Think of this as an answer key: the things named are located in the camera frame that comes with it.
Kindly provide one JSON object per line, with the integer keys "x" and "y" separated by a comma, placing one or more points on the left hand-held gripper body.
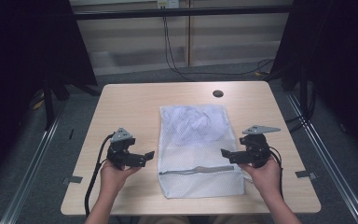
{"x": 121, "y": 154}

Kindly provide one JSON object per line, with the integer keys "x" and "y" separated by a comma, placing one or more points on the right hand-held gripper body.
{"x": 256, "y": 152}

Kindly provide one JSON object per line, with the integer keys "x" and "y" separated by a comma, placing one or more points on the white mesh laundry bag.
{"x": 199, "y": 183}

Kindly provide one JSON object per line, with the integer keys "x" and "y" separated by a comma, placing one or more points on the person's left hand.
{"x": 113, "y": 180}

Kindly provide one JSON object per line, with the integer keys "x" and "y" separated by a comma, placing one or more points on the person's right hand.
{"x": 267, "y": 179}

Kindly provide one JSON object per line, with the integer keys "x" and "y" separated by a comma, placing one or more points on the white crumpled garment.
{"x": 195, "y": 124}

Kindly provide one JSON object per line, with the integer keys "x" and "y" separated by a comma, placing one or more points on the grey tape strip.
{"x": 73, "y": 179}
{"x": 304, "y": 174}

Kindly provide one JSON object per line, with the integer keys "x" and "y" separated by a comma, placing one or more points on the black metal stand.
{"x": 48, "y": 109}

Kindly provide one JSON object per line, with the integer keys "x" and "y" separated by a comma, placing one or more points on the yellow floor tape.
{"x": 38, "y": 104}

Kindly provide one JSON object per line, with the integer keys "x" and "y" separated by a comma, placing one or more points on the dark curtain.
{"x": 18, "y": 62}
{"x": 338, "y": 62}

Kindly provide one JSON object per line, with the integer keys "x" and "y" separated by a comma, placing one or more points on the black horizontal bar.
{"x": 180, "y": 12}

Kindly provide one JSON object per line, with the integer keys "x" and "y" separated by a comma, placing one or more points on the metal floor rail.
{"x": 332, "y": 174}
{"x": 28, "y": 177}

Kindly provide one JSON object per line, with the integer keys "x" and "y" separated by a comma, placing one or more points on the white wall socket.
{"x": 167, "y": 3}

